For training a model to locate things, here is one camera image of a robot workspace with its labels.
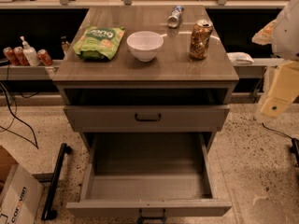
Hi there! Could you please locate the black cable floor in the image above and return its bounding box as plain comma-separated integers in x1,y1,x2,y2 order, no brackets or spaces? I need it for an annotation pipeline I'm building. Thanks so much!
261,122,293,140
0,81,40,150

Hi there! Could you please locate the red can right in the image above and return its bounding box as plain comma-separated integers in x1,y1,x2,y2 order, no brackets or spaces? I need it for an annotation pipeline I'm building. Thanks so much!
37,49,53,66

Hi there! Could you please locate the white folded cloth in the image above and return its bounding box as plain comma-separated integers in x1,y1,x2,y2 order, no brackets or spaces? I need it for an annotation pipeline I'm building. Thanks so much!
227,52,254,65

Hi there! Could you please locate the black metal bar stand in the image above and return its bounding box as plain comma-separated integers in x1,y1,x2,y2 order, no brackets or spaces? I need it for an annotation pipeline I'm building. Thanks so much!
41,143,72,220

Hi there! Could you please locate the grey shelf right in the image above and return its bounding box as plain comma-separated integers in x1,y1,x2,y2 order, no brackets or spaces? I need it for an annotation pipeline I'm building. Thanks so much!
234,58,283,78

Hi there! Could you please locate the cardboard box with white label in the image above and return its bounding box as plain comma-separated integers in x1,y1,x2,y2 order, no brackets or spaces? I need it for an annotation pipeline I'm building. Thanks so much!
0,147,43,224

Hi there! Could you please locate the green chip bag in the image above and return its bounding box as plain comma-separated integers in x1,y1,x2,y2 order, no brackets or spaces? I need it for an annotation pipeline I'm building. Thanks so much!
73,26,125,60

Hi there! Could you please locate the grey drawer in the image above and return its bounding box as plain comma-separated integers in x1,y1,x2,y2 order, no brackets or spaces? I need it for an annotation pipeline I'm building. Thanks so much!
64,105,229,133
66,133,232,223

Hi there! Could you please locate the red can far left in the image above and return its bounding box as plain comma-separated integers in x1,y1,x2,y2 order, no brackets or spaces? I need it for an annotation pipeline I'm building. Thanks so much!
3,47,20,65

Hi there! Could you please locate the lying blue silver can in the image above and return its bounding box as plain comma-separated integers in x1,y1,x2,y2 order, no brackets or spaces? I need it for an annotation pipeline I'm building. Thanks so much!
167,6,184,28

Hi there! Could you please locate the grey top drawer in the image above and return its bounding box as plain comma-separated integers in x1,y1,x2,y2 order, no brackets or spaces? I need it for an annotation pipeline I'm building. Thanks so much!
64,105,229,133

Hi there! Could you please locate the white bowl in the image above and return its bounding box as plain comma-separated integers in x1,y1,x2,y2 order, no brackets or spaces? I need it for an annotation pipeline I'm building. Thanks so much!
126,31,164,62

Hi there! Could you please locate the black cable left floor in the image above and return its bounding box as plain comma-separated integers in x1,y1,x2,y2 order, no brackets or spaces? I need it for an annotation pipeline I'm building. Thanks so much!
0,81,40,150

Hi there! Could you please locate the grey cabinet frame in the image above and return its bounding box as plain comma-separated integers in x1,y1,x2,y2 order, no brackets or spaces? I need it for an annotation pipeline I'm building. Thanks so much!
53,6,238,147

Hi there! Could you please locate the grey shelf left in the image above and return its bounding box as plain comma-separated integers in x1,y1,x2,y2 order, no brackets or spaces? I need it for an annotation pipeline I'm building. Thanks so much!
0,60,62,81

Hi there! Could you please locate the gold soda can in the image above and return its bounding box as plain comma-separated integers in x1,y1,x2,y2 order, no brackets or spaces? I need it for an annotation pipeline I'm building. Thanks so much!
189,20,213,60

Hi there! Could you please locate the white soap dispenser bottle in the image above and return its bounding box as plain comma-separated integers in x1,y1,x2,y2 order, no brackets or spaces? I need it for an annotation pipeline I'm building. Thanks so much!
21,36,40,66

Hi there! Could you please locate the small dark bottle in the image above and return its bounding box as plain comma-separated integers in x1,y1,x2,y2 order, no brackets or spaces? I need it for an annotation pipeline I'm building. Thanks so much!
61,36,70,56

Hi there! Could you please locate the red can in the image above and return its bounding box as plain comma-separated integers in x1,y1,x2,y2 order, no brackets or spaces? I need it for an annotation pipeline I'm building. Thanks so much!
3,47,20,65
13,47,29,66
37,49,53,66

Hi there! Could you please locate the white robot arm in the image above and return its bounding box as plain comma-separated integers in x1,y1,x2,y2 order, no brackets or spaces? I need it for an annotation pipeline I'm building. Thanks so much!
254,0,299,123

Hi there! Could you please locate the grey shelf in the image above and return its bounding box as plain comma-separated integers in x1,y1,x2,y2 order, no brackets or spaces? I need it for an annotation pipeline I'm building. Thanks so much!
0,60,62,81
234,58,283,78

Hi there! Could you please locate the black cable right floor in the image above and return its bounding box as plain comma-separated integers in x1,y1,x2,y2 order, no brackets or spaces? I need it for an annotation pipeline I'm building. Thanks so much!
261,122,293,140

